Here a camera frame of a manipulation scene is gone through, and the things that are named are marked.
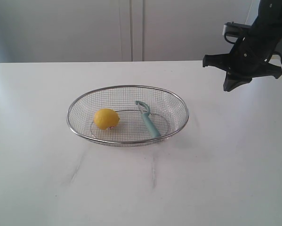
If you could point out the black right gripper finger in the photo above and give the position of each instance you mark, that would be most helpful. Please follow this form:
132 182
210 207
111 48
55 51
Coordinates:
232 81
220 61

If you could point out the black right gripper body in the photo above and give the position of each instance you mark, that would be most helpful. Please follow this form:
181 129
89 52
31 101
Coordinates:
249 58

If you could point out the teal handled vegetable peeler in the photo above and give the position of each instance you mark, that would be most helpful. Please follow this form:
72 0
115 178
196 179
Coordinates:
145 112

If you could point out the yellow lemon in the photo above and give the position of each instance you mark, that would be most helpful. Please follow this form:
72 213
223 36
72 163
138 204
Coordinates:
106 118

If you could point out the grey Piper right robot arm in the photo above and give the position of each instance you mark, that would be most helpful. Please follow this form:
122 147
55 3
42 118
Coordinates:
268 21

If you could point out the oval steel mesh basket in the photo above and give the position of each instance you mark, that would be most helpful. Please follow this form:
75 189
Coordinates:
169 114

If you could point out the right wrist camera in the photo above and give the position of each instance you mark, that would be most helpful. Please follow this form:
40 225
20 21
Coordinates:
234 29

